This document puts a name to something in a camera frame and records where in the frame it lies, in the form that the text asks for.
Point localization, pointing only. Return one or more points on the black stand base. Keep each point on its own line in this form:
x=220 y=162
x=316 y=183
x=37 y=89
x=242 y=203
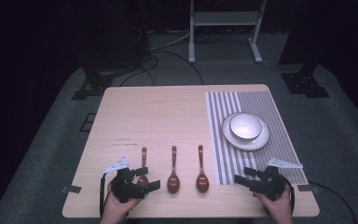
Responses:
x=94 y=85
x=304 y=84

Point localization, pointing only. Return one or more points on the person's left hand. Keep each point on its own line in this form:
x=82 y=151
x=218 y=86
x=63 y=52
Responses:
x=115 y=207

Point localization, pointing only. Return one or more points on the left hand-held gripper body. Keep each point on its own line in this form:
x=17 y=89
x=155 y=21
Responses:
x=126 y=186

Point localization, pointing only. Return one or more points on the person's right hand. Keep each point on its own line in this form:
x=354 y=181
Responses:
x=279 y=207

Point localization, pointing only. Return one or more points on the white metal stand frame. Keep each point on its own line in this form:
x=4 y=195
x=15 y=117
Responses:
x=225 y=18

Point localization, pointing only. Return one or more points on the grey striped placemat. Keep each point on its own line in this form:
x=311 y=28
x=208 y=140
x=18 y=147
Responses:
x=268 y=102

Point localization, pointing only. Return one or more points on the white plate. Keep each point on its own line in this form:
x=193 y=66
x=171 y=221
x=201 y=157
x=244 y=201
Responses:
x=249 y=145

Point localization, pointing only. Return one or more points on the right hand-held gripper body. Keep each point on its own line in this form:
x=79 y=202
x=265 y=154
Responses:
x=270 y=183

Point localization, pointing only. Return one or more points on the floor socket cover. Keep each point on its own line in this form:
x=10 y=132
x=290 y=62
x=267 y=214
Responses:
x=88 y=122

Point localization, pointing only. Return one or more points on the brown wooden spoon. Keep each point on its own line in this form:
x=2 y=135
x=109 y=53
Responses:
x=143 y=155
x=202 y=183
x=173 y=184

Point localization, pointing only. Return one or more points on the grey tape piece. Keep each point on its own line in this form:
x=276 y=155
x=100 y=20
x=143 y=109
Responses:
x=71 y=189
x=307 y=188

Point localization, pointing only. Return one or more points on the white bowl with dark rim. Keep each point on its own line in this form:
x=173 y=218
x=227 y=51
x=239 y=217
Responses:
x=245 y=126

